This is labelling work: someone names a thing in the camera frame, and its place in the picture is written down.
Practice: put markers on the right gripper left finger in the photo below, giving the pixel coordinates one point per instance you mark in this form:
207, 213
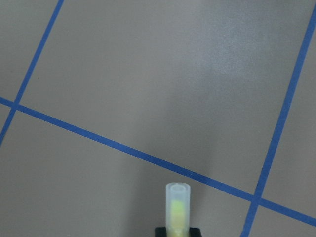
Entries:
160, 232

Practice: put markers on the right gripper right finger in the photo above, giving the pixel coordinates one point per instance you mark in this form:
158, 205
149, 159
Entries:
194, 232

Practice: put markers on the yellow highlighter pen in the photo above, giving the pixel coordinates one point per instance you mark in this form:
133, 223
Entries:
177, 209

